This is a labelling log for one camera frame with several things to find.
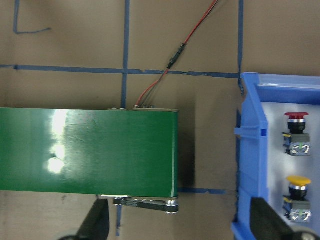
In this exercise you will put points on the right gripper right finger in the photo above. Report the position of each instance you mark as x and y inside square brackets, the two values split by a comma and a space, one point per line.
[265, 223]

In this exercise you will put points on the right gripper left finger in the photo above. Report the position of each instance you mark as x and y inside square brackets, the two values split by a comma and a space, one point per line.
[96, 225]

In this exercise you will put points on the yellow push button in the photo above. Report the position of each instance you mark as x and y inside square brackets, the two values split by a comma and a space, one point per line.
[297, 209]

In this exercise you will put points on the red push button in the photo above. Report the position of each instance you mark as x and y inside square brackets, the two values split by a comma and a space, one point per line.
[296, 142]

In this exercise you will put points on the white foam pad destination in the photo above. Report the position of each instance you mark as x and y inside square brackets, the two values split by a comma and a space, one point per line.
[282, 165]

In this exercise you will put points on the green conveyor belt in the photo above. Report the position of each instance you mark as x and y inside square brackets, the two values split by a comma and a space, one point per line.
[130, 155]

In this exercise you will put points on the blue destination bin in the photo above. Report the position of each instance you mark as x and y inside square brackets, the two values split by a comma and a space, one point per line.
[253, 142]

